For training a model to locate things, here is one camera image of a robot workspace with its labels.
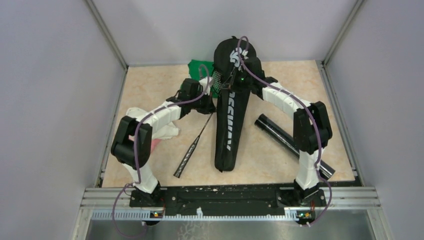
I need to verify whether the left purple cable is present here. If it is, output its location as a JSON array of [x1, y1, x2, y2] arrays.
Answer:
[[111, 63, 213, 239]]

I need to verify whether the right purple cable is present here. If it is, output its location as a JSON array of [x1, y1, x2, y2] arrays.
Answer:
[[237, 35, 333, 228]]

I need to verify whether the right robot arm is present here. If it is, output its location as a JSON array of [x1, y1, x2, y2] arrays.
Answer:
[[229, 56, 333, 206]]

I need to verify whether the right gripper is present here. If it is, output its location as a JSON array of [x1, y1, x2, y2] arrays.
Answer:
[[219, 68, 252, 94]]

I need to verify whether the black racket bag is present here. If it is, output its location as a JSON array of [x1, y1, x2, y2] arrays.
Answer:
[[212, 36, 257, 172]]

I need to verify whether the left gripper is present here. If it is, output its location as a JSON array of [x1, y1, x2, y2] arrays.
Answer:
[[190, 89, 217, 115]]

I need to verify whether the pink cloth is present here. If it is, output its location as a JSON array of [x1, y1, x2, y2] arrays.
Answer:
[[150, 138, 162, 152]]

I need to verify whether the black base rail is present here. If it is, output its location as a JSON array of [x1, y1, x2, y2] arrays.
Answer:
[[129, 183, 327, 223]]

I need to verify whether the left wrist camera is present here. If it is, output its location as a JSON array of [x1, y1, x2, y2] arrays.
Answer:
[[199, 77, 214, 89]]

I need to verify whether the badminton racket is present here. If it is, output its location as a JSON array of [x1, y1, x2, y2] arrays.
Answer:
[[172, 78, 214, 178]]

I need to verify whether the black shuttlecock tube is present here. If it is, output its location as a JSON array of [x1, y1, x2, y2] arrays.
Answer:
[[254, 114, 336, 180]]

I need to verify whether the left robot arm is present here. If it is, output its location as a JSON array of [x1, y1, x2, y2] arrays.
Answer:
[[110, 77, 215, 207]]

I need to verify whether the white towel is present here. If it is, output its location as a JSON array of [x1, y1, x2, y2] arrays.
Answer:
[[125, 107, 180, 140]]

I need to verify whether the purple cable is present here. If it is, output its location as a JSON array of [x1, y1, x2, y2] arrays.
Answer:
[[237, 35, 333, 228], [111, 63, 213, 239]]

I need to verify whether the green cloth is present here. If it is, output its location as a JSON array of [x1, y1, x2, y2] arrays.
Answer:
[[187, 59, 222, 99]]

